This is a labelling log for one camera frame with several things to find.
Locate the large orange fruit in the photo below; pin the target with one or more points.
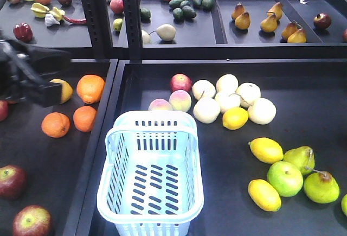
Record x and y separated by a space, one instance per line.
90 88

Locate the yellow lemon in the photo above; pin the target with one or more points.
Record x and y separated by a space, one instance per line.
264 195
266 150
235 118

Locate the pink green peach left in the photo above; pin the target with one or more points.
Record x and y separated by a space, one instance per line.
160 104

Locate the yellow lemon centre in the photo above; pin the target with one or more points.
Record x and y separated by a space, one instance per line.
235 118

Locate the pink green peach right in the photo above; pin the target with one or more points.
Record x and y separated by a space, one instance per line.
180 100

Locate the yellow lemon upper right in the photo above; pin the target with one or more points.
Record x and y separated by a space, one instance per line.
266 150

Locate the white garlic bulb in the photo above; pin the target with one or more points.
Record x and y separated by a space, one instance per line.
50 20

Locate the small orange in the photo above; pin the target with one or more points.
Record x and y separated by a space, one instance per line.
55 125
84 118

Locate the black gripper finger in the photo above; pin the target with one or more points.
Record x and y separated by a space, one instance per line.
45 61
45 95

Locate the light blue plastic basket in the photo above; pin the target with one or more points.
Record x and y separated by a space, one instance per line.
151 183

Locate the red apple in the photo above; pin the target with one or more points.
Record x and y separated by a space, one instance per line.
14 180
32 220

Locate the green pear upper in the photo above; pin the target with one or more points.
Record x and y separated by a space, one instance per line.
302 157

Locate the pink green peach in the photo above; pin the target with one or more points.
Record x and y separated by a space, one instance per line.
160 104
180 100

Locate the small orange left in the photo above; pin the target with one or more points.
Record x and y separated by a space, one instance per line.
55 125

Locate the red apple left edge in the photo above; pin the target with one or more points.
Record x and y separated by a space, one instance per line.
4 110

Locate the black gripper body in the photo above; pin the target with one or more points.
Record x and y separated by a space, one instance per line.
11 76

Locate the green pear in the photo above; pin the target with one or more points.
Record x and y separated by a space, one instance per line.
321 186
302 157

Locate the yellow lemon lower right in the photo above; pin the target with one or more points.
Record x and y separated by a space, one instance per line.
264 195

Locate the red chili pepper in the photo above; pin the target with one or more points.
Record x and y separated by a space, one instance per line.
75 21

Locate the small orange right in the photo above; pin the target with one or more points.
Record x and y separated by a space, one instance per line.
84 118

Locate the yellow brown pear fruit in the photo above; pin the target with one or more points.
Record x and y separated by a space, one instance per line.
66 91

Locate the red apple left middle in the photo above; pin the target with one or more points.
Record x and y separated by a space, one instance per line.
14 180

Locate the green pear lower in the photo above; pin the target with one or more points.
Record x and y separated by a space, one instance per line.
321 186

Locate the red apple centre tray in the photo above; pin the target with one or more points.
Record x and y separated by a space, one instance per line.
180 82

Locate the red apple front left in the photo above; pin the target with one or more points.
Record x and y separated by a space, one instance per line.
32 220

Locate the red bell pepper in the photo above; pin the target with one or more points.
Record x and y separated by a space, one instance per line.
23 32

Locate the green apple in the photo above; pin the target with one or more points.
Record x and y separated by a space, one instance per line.
286 178

